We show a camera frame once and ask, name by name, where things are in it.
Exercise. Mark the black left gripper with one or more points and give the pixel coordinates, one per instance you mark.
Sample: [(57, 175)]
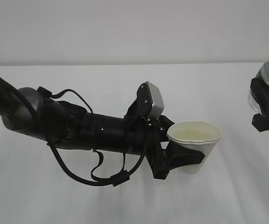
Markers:
[(145, 136)]

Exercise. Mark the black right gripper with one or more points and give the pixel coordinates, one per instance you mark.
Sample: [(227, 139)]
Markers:
[(260, 91)]

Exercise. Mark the white paper cup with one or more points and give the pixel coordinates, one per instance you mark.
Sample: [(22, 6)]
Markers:
[(198, 136)]

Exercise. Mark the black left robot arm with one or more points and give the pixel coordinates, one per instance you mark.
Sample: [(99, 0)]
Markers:
[(43, 115)]

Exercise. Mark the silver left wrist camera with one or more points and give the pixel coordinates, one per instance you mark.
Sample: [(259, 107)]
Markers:
[(149, 101)]

